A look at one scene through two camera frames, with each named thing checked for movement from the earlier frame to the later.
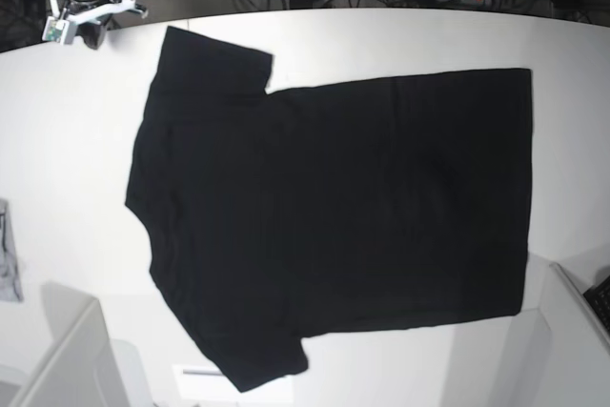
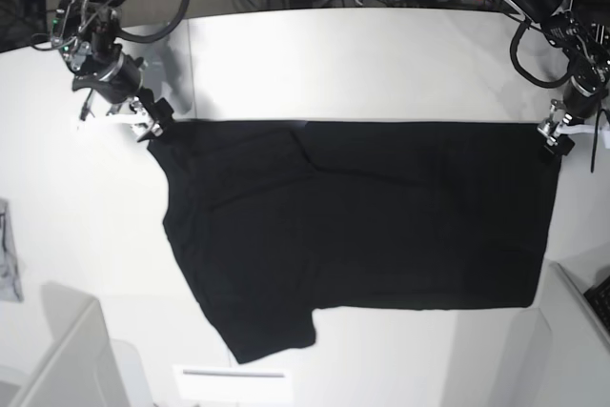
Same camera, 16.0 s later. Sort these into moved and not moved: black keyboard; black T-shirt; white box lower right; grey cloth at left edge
Moved: black T-shirt
Not moved: black keyboard; grey cloth at left edge; white box lower right
